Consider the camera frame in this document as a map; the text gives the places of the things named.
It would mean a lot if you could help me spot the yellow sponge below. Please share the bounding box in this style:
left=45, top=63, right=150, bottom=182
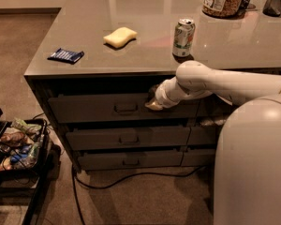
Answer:
left=103, top=27, right=138, bottom=49

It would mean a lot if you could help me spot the black tray of snacks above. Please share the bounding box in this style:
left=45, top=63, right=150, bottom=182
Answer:
left=0, top=118, right=48, bottom=178

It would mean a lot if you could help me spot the green white soda can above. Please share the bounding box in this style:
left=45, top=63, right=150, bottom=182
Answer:
left=172, top=18, right=196, bottom=57

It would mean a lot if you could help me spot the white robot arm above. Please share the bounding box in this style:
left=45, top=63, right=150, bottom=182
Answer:
left=146, top=61, right=281, bottom=225

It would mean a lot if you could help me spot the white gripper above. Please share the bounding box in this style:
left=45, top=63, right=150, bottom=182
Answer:
left=145, top=78, right=186, bottom=111

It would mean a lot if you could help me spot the black floor cable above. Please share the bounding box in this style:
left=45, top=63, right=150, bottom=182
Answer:
left=71, top=164, right=207, bottom=225

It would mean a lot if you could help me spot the black cart frame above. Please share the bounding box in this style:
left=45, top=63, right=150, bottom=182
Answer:
left=0, top=109, right=61, bottom=225

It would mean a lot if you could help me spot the blue snack wrapper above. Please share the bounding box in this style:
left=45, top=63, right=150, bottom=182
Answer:
left=48, top=48, right=84, bottom=65

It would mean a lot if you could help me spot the grey drawer cabinet counter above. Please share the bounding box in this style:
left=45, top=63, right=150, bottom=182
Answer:
left=25, top=0, right=281, bottom=170

